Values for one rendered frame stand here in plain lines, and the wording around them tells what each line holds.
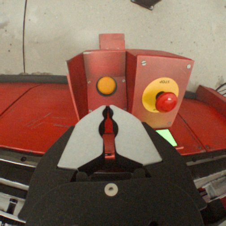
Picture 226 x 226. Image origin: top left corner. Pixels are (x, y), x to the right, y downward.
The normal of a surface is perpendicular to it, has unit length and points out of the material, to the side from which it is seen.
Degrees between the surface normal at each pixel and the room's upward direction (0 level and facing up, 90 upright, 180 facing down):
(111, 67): 0
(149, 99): 0
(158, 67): 0
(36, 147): 90
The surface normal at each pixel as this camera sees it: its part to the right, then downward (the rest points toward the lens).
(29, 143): 0.14, -0.80
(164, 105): 0.01, 0.60
